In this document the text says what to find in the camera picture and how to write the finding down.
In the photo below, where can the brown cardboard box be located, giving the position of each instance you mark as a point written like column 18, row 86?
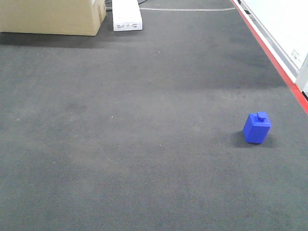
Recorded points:
column 61, row 17

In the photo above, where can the white long cardboard box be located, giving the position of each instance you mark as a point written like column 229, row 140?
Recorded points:
column 126, row 15

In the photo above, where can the blue plastic block part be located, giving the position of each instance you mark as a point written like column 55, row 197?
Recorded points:
column 256, row 127

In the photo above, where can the white machine housing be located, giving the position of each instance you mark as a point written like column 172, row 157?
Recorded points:
column 284, row 24

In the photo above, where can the red conveyor side rail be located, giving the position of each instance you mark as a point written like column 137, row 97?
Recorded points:
column 276, row 61

